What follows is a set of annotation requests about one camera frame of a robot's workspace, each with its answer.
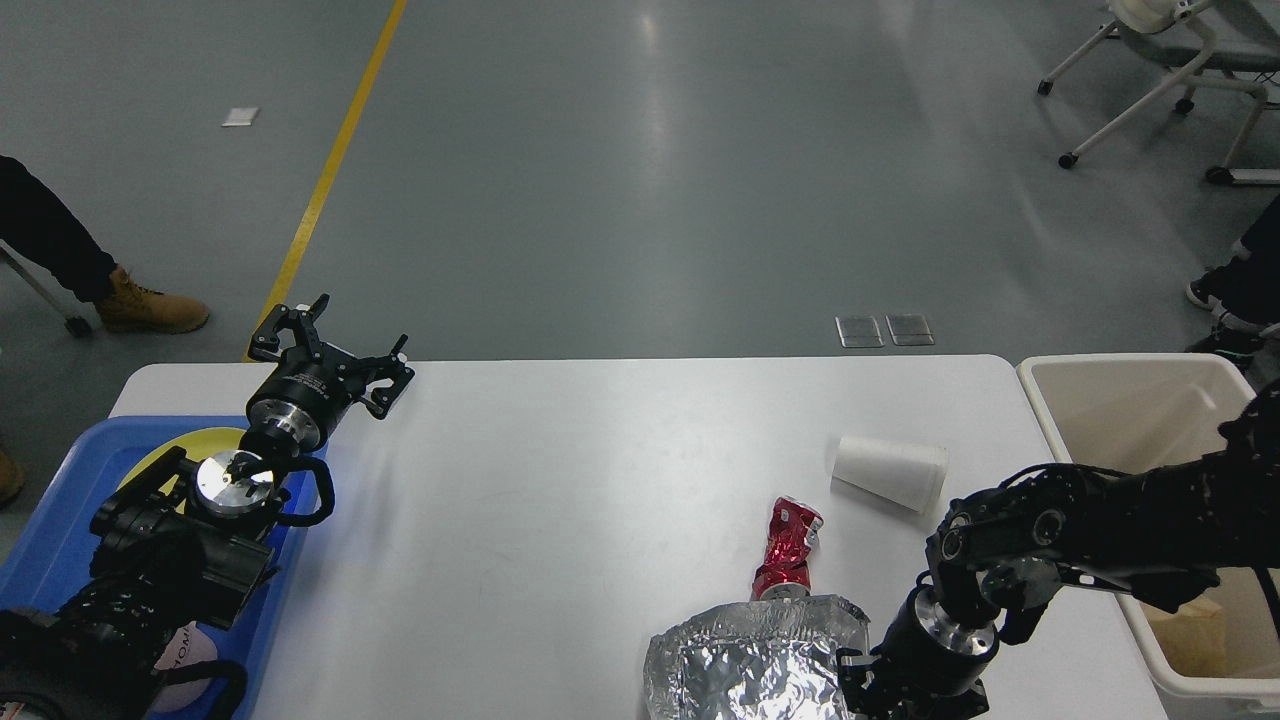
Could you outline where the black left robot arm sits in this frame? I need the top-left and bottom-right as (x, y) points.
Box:
(3, 295), (415, 719)

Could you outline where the seated person black shoe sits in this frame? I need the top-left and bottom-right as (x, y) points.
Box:
(1185, 266), (1226, 311)

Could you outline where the left floor outlet cover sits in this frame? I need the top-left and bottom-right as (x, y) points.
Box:
(835, 315), (884, 348)

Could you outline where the right floor outlet cover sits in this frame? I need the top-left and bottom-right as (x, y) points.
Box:
(884, 313), (936, 347)

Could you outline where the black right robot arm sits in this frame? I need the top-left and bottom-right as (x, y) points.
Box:
(837, 383), (1279, 719)

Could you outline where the aluminium foil tray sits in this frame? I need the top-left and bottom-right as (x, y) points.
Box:
(643, 594), (870, 719)

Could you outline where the white office chair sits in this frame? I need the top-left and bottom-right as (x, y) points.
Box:
(1037, 1), (1279, 187)

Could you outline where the black trouser leg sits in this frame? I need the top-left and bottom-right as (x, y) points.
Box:
(1, 156), (118, 304)

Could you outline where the black green sneaker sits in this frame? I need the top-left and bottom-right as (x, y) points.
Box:
(1184, 324), (1267, 373)

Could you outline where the yellow plate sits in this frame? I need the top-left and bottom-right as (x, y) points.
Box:
(116, 427), (244, 489)

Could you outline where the brown paper napkin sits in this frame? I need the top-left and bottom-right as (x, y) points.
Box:
(1140, 597), (1228, 678)

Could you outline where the blue plastic tray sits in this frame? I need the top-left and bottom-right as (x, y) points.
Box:
(1, 416), (307, 719)

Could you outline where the beige plastic bin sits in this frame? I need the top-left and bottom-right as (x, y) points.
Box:
(1018, 354), (1277, 719)

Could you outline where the crushed red soda can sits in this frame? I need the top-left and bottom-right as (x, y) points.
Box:
(750, 496), (826, 601)

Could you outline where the pink mug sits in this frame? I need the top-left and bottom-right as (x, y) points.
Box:
(150, 623), (219, 714)

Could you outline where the grey chair leg caster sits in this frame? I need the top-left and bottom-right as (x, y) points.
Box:
(1, 245), (93, 338)

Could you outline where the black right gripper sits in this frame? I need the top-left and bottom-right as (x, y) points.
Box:
(836, 585), (1000, 719)

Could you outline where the tan work boot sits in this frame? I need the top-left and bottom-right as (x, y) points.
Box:
(92, 266), (211, 334)

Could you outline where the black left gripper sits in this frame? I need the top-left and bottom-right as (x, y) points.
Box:
(244, 293), (415, 451)

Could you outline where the floor outlet cover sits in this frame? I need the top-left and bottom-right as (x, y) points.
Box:
(835, 315), (884, 348)
(884, 313), (936, 347)

